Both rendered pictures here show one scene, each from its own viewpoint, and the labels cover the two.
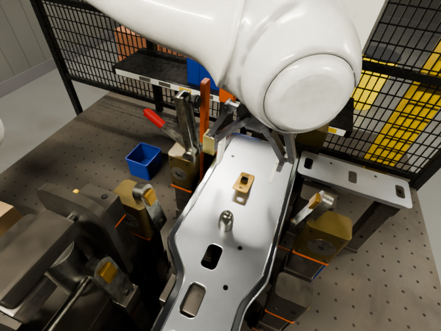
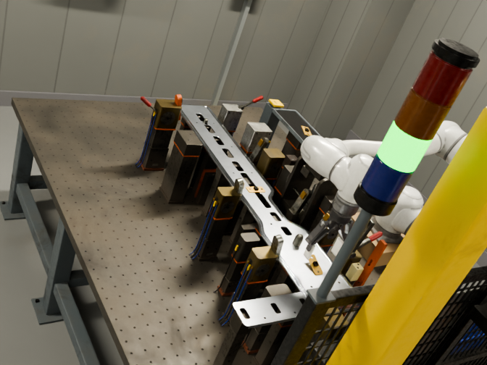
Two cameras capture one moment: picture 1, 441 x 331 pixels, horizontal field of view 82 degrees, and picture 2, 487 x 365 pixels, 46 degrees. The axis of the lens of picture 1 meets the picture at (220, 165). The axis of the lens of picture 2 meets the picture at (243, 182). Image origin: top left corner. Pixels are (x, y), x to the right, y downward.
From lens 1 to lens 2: 213 cm
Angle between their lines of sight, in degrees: 87
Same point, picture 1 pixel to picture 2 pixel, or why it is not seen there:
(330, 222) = (264, 252)
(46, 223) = not seen: hidden behind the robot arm
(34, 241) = not seen: hidden behind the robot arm
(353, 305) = (190, 328)
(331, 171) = (288, 305)
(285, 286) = (254, 236)
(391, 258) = not seen: outside the picture
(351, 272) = (204, 350)
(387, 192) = (251, 308)
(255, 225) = (286, 250)
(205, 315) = (267, 214)
